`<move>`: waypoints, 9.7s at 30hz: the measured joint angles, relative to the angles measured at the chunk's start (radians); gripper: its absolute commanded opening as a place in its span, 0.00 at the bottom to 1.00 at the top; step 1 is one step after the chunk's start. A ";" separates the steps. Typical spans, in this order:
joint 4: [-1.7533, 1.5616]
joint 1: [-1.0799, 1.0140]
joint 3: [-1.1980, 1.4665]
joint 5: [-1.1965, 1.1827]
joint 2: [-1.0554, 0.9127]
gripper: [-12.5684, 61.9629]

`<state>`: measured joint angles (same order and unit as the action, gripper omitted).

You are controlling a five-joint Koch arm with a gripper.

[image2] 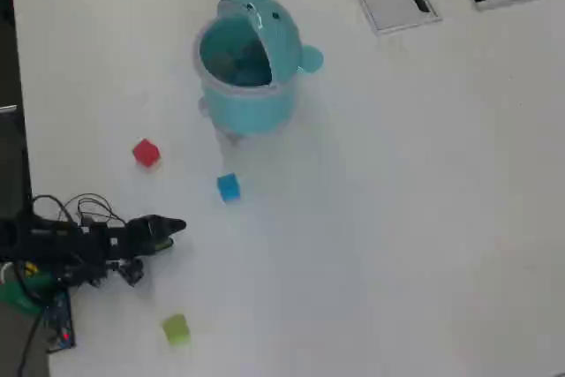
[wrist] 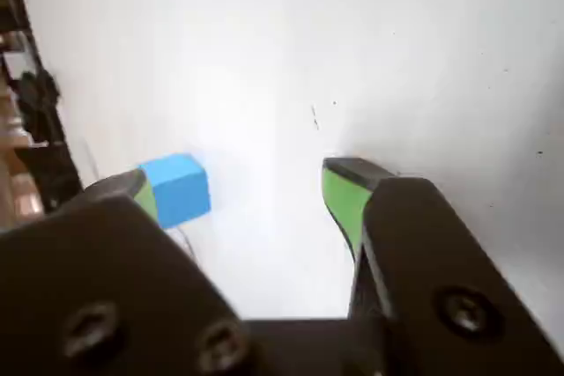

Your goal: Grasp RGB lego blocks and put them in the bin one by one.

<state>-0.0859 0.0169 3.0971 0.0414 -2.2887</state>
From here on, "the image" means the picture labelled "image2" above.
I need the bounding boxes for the red cube block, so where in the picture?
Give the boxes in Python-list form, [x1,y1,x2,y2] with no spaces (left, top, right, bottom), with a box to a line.
[132,138,162,170]

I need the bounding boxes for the black power cable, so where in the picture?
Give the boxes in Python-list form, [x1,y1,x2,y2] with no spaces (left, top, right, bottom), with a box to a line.
[15,305,49,377]

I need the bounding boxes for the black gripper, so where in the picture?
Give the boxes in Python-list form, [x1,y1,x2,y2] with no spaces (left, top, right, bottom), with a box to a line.
[108,215,187,261]

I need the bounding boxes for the blue cube block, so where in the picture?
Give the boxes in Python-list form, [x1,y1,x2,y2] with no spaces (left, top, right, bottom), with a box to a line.
[216,172,242,204]

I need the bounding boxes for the thick black camera cable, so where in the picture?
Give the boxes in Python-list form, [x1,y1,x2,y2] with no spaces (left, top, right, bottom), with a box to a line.
[31,193,74,223]

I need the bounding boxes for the green cube block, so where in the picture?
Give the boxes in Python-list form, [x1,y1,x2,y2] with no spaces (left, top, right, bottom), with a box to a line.
[162,313,192,346]

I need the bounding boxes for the green table clamp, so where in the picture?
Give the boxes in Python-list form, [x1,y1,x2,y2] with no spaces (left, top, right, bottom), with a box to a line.
[0,273,58,316]

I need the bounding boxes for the teal whale-shaped bin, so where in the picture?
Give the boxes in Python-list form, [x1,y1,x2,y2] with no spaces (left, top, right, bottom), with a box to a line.
[192,0,325,145]

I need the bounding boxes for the small wrist camera board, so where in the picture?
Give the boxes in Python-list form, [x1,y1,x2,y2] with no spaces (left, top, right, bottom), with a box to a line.
[117,257,145,288]

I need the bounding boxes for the dark grey cabinet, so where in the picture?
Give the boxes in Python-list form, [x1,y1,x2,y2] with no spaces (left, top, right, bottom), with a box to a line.
[0,105,32,219]

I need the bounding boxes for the blue circuit board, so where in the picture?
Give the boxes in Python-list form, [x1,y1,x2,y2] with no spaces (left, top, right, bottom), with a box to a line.
[41,292,76,354]

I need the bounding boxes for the thin black servo wires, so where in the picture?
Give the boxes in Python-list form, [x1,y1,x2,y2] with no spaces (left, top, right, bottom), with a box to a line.
[65,192,127,230]

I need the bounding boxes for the white cable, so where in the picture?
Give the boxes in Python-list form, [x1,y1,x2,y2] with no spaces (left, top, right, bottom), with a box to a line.
[0,260,23,285]

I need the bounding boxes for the grey-green box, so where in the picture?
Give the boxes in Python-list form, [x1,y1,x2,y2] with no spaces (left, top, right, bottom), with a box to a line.
[206,50,236,79]

